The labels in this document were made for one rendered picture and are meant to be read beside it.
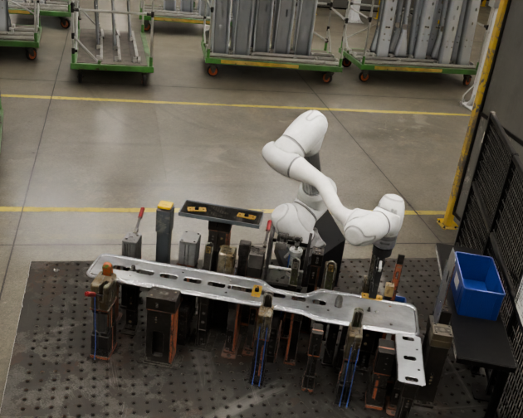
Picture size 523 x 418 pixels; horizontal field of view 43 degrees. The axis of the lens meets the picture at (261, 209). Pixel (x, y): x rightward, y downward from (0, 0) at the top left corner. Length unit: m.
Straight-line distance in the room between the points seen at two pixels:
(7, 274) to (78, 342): 1.86
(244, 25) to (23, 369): 7.16
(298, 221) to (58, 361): 1.29
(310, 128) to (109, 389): 1.33
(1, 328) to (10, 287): 0.44
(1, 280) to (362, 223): 2.89
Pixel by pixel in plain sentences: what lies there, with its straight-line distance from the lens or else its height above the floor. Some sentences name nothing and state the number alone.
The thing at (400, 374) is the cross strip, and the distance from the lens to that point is 2.52.
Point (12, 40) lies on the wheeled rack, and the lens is 9.52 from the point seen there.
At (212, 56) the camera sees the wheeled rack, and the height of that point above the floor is 0.28.
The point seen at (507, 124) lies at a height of 1.10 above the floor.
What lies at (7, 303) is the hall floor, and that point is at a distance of 4.48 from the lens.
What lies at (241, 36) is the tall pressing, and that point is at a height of 0.55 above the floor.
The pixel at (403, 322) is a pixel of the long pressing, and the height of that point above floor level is 1.00.
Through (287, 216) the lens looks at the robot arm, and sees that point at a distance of 3.29.
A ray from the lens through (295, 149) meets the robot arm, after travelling 2.81.
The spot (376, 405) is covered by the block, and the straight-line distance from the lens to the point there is 2.81.
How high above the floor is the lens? 2.54
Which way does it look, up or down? 26 degrees down
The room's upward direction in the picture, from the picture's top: 7 degrees clockwise
